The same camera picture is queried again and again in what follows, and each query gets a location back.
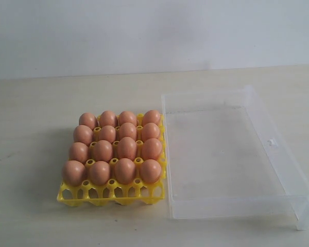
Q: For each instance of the brown speckled egg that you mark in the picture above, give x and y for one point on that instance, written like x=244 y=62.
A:
x=152 y=116
x=107 y=133

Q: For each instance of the yellow plastic egg tray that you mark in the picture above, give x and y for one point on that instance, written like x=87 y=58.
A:
x=123 y=194

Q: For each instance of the clear plastic container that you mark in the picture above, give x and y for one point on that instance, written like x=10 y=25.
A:
x=227 y=159

